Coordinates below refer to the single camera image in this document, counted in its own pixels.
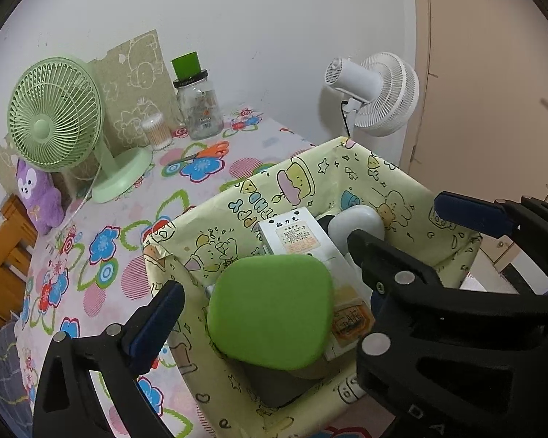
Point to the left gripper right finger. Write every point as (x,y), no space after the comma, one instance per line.
(449,362)

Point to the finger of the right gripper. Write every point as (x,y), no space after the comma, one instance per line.
(525,222)

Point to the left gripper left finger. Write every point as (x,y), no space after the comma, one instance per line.
(66,403)

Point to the white labelled power adapter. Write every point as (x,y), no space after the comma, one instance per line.
(298,232)

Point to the white earbuds case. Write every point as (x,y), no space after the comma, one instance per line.
(358,217)

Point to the green round mirror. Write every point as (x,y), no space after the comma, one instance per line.
(272,311)

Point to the plaid blue bedding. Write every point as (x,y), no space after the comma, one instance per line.
(15,410)

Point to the beige door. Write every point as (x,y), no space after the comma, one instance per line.
(481,128)

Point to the yellow cartoon storage box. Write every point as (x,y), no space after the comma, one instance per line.
(262,214)

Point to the floral tablecloth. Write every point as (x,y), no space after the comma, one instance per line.
(90,272)

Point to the wooden chair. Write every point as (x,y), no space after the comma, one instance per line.
(17,234)

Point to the purple plush toy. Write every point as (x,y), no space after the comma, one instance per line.
(41,199)

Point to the white standing fan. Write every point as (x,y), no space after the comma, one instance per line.
(379,95)

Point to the cotton swab container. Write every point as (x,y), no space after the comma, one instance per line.
(157,131)

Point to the green desk fan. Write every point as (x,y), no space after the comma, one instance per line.
(56,121)

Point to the beige cartoon cardboard panel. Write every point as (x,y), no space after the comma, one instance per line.
(135,85)

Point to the glass jar green lid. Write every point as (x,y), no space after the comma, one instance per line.
(196,97)

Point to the orange handled scissors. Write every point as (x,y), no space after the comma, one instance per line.
(217,150)

